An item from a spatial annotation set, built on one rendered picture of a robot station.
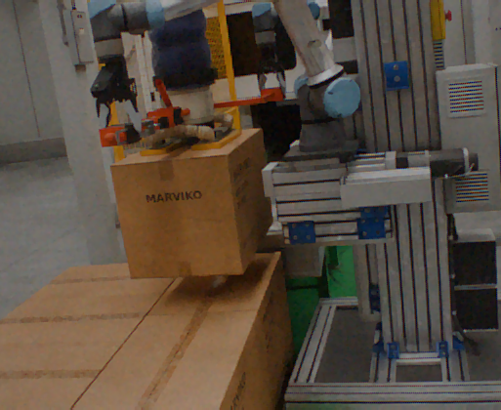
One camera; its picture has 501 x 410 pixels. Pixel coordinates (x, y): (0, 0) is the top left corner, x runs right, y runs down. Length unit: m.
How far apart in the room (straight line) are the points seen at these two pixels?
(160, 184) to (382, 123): 0.76
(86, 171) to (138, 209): 1.59
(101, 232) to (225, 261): 1.76
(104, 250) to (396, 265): 2.00
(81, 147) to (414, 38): 2.14
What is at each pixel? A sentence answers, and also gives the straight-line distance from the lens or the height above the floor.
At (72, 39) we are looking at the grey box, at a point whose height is 1.61.
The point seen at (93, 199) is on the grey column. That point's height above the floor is 0.70.
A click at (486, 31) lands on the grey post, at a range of 5.38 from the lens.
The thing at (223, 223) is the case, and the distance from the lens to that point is 1.93.
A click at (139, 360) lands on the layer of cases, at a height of 0.54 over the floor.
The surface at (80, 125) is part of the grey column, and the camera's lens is 3.54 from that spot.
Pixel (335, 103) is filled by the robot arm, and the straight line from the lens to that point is 1.75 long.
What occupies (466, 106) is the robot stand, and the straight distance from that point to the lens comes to 2.02.
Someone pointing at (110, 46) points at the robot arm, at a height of 1.43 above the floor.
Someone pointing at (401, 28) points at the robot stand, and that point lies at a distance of 2.05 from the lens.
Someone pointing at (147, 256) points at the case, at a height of 0.76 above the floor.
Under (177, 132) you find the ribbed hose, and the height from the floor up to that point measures 1.15.
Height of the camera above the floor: 1.33
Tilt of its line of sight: 13 degrees down
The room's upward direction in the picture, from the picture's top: 8 degrees counter-clockwise
